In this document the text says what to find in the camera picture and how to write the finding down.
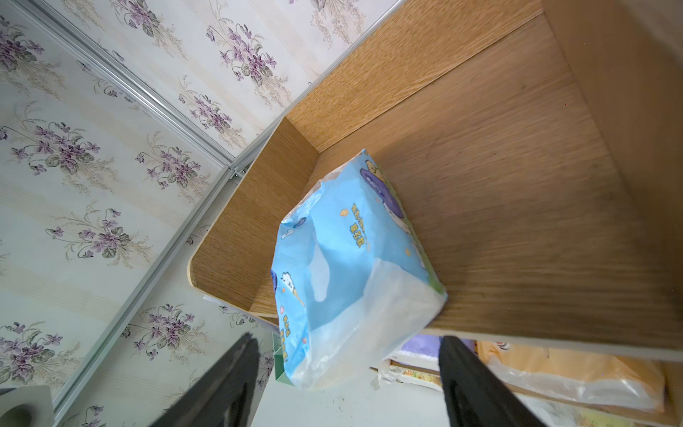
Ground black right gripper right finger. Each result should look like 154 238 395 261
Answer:
439 336 544 427

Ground beige tissue pack middle shelf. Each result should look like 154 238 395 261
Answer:
477 341 665 413

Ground wooden shelf unit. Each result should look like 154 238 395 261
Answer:
189 1 682 426

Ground mint green desk organizer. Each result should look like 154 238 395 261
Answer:
273 334 293 386

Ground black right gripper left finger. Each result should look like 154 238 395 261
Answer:
151 333 260 427

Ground purple tissue pack middle shelf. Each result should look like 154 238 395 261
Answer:
389 334 444 371

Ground blue tissue pack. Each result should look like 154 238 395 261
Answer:
270 151 448 391

